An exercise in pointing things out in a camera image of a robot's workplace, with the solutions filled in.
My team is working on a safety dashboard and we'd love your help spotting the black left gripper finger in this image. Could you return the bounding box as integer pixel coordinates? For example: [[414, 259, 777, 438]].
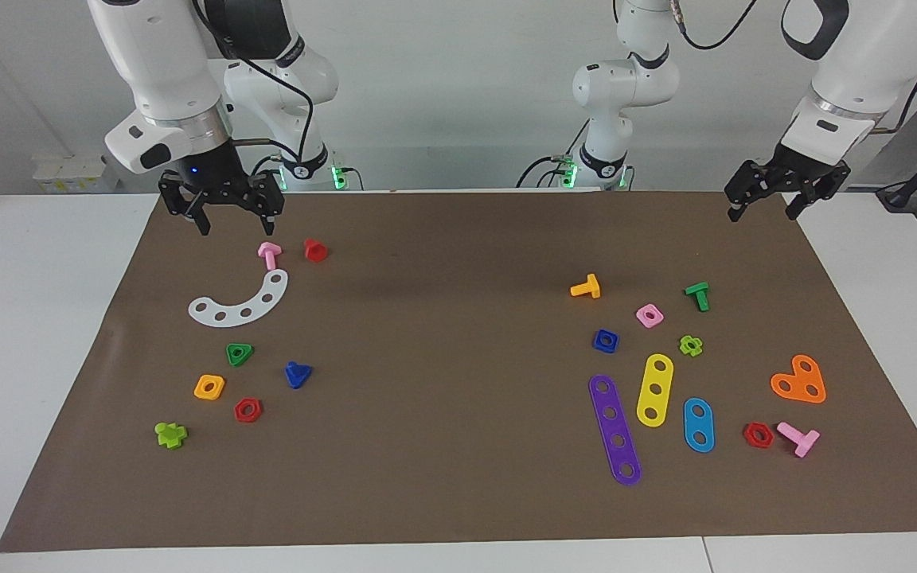
[[725, 159, 778, 224], [786, 162, 852, 221]]

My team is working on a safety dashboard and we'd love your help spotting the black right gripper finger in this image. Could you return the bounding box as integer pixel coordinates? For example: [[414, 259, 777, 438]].
[[250, 177, 286, 237], [159, 173, 211, 237]]

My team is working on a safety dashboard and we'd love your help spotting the white curved five-hole plate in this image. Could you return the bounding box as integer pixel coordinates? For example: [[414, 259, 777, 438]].
[[188, 269, 290, 328]]

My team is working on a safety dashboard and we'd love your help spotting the white cardboard box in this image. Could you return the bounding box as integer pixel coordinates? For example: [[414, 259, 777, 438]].
[[32, 154, 122, 194]]

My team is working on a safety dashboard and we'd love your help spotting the orange heart-shaped plastic plate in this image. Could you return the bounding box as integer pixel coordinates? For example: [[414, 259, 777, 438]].
[[770, 354, 827, 404]]

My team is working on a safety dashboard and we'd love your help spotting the yellow three-hole plastic plate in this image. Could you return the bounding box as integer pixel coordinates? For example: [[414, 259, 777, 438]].
[[636, 353, 675, 428]]

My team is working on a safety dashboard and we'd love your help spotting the blue two-hole plastic plate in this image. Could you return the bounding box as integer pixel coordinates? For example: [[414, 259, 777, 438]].
[[682, 397, 716, 454]]

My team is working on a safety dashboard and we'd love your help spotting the purple four-hole plastic plate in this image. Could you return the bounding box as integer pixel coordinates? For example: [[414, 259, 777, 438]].
[[588, 374, 642, 486]]

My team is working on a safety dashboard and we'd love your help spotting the brown table mat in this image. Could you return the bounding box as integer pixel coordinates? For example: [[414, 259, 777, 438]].
[[0, 191, 917, 553]]

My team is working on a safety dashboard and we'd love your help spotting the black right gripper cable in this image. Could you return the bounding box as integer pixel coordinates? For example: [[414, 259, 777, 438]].
[[192, 0, 316, 164]]

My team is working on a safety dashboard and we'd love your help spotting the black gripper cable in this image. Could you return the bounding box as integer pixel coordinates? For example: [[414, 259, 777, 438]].
[[192, 0, 316, 164], [669, 0, 917, 136]]

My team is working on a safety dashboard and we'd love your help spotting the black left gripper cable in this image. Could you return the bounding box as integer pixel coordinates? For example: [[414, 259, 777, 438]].
[[669, 0, 917, 136]]

